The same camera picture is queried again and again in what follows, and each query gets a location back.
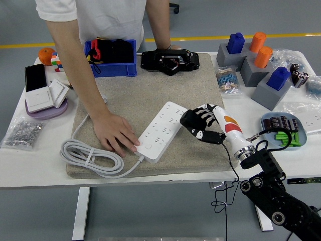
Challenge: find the black electronic device housing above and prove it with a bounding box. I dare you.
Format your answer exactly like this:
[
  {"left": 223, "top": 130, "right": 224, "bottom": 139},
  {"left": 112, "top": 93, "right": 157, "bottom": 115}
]
[{"left": 140, "top": 49, "right": 201, "bottom": 76}]

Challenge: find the white table leg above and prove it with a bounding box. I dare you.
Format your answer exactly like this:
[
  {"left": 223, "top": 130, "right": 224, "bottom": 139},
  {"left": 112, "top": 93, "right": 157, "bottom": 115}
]
[
  {"left": 72, "top": 187, "right": 91, "bottom": 241},
  {"left": 254, "top": 204, "right": 274, "bottom": 232}
]

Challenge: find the row of black capacitors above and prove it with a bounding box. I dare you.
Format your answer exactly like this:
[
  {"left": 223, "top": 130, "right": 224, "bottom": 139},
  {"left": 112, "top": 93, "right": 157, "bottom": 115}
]
[{"left": 262, "top": 115, "right": 301, "bottom": 134}]

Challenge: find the black table control panel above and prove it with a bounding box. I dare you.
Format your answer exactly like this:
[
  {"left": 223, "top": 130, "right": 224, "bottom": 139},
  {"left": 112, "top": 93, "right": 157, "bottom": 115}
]
[{"left": 287, "top": 177, "right": 321, "bottom": 185}]

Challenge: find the bundle of black capacitors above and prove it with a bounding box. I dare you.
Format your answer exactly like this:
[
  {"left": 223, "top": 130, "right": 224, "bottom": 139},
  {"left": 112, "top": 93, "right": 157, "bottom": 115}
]
[{"left": 289, "top": 63, "right": 310, "bottom": 89}]

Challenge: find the purple tray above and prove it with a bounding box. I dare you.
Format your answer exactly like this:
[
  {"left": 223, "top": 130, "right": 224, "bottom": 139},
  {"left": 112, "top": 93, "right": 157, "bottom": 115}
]
[{"left": 25, "top": 97, "right": 69, "bottom": 120}]

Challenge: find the pile of green standoffs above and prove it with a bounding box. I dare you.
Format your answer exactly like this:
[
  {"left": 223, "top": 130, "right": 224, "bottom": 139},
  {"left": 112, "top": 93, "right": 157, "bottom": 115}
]
[{"left": 274, "top": 132, "right": 301, "bottom": 148}]

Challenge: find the thin black hanging cable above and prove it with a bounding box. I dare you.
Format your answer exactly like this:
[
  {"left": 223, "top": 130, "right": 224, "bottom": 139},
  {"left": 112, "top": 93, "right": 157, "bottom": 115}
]
[{"left": 224, "top": 183, "right": 229, "bottom": 241}]

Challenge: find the orange fruit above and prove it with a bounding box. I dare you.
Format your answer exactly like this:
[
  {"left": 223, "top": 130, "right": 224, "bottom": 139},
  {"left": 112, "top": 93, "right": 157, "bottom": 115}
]
[{"left": 38, "top": 47, "right": 56, "bottom": 66}]

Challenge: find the black plug with cord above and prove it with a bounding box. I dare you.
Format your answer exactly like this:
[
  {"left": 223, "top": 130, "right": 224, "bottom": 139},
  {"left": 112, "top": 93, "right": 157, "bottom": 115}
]
[{"left": 180, "top": 109, "right": 241, "bottom": 214}]

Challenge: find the blue square peg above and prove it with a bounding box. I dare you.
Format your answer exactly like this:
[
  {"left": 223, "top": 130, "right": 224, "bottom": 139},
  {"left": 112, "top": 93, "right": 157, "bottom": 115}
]
[
  {"left": 227, "top": 32, "right": 246, "bottom": 54},
  {"left": 266, "top": 67, "right": 291, "bottom": 91}
]

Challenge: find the bag of blue resistors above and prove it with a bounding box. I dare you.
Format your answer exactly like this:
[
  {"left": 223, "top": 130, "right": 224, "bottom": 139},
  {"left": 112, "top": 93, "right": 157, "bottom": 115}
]
[{"left": 305, "top": 74, "right": 321, "bottom": 100}]

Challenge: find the white power strip with cable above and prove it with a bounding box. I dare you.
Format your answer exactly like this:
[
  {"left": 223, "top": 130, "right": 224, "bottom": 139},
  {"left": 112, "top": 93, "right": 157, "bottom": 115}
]
[{"left": 60, "top": 93, "right": 188, "bottom": 180}]

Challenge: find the orange cylinder peg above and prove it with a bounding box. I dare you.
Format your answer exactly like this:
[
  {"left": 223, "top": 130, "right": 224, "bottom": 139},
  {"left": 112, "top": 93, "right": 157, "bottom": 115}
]
[
  {"left": 249, "top": 32, "right": 266, "bottom": 53},
  {"left": 254, "top": 46, "right": 273, "bottom": 69}
]

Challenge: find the light blue tray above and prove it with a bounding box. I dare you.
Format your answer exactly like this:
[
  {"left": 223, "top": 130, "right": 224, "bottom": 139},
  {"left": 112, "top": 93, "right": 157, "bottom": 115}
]
[{"left": 260, "top": 112, "right": 308, "bottom": 151}]

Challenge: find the blue plastic bin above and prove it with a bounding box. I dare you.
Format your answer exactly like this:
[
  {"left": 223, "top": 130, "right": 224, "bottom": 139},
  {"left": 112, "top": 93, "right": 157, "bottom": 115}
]
[{"left": 84, "top": 39, "right": 138, "bottom": 78}]

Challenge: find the grey block stand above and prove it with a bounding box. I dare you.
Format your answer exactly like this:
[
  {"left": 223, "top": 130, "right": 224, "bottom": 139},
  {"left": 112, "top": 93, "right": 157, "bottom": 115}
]
[
  {"left": 216, "top": 42, "right": 254, "bottom": 71},
  {"left": 240, "top": 57, "right": 274, "bottom": 88},
  {"left": 251, "top": 72, "right": 293, "bottom": 111}
]

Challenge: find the clear plastic bag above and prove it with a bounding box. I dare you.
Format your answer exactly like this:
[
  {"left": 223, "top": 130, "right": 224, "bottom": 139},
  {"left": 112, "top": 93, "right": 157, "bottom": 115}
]
[{"left": 270, "top": 48, "right": 305, "bottom": 70}]

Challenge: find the bag of mixed resistors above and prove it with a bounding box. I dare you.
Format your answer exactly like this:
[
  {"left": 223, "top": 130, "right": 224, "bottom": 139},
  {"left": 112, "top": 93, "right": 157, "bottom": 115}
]
[{"left": 215, "top": 65, "right": 243, "bottom": 96}]

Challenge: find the grey-brown mat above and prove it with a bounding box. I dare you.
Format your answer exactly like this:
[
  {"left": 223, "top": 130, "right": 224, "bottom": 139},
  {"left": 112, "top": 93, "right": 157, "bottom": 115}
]
[{"left": 65, "top": 52, "right": 239, "bottom": 179}]

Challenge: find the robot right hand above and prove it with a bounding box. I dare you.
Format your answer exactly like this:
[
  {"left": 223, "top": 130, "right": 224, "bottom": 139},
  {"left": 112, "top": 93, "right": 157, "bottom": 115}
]
[{"left": 188, "top": 103, "right": 253, "bottom": 155}]

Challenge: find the person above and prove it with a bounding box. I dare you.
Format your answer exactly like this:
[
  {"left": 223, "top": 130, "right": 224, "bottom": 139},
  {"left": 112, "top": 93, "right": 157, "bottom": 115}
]
[{"left": 35, "top": 0, "right": 147, "bottom": 51}]

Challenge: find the black folded cloth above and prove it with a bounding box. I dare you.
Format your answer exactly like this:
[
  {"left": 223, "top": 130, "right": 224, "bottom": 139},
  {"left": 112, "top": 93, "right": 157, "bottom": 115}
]
[{"left": 111, "top": 38, "right": 134, "bottom": 63}]

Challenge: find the bag of metal nuts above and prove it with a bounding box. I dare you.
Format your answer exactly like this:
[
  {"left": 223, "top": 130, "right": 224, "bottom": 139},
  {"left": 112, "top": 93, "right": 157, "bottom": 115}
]
[{"left": 1, "top": 115, "right": 47, "bottom": 152}]

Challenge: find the black smartphone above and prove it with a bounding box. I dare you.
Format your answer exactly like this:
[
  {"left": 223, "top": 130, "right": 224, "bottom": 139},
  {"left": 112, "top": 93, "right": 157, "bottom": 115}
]
[{"left": 25, "top": 63, "right": 48, "bottom": 93}]

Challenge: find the person's right hand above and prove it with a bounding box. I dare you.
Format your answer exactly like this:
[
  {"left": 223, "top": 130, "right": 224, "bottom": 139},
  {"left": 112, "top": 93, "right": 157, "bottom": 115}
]
[{"left": 92, "top": 111, "right": 141, "bottom": 158}]

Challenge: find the white wall socket panel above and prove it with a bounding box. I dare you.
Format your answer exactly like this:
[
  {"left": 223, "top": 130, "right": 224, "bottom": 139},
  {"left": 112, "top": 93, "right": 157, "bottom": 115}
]
[{"left": 299, "top": 111, "right": 321, "bottom": 135}]

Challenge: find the large white wall switch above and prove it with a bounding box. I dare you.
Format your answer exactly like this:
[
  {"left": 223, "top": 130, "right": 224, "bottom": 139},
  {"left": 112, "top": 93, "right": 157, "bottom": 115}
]
[{"left": 25, "top": 86, "right": 55, "bottom": 113}]

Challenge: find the black office chair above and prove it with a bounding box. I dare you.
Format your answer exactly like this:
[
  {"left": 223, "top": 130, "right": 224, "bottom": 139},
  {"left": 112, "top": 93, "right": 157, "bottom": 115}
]
[{"left": 169, "top": 2, "right": 181, "bottom": 15}]

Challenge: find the clear bag holding socket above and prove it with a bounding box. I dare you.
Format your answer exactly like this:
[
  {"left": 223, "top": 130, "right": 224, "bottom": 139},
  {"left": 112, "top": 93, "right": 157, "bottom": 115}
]
[{"left": 282, "top": 101, "right": 321, "bottom": 136}]

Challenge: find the small white wall switch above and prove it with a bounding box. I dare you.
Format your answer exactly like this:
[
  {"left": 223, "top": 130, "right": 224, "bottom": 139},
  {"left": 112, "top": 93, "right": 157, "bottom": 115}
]
[{"left": 48, "top": 78, "right": 70, "bottom": 109}]

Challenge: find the multicolour puzzle cube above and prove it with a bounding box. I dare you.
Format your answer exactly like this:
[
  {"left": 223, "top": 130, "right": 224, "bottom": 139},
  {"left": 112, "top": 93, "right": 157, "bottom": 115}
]
[{"left": 51, "top": 52, "right": 65, "bottom": 73}]

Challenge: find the black cloth with red trim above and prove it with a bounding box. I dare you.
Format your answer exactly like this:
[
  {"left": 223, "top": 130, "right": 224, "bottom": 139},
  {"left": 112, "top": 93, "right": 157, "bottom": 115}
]
[{"left": 86, "top": 37, "right": 113, "bottom": 75}]

